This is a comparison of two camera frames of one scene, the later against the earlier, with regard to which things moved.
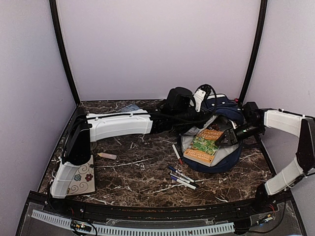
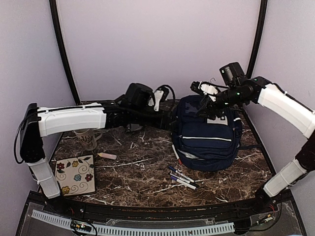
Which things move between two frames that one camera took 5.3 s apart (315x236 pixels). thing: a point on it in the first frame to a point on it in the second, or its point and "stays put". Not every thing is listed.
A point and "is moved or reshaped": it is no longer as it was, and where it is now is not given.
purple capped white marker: (183, 182) stays put
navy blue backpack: (227, 114) is moved or reshaped
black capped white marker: (184, 180) stays put
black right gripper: (232, 136) to (209, 107)
